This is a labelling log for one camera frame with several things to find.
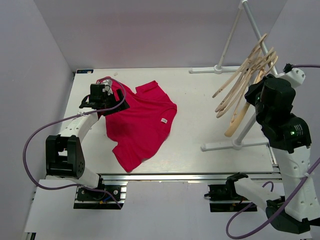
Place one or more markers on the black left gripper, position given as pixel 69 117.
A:
pixel 123 105

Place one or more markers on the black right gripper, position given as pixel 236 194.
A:
pixel 249 94

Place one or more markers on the beige hanger front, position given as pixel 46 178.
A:
pixel 239 114

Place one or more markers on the red t shirt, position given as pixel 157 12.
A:
pixel 141 129

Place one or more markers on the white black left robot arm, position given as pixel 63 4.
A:
pixel 64 153

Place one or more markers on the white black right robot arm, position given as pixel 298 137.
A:
pixel 289 138

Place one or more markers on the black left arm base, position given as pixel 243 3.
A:
pixel 91 200

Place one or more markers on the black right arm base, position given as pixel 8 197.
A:
pixel 223 197

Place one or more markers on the beige hanger middle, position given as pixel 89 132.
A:
pixel 254 63

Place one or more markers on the white clothes rack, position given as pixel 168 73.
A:
pixel 219 68

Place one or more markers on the blue label sticker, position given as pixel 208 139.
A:
pixel 84 71

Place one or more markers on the aluminium table rail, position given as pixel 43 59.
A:
pixel 187 177

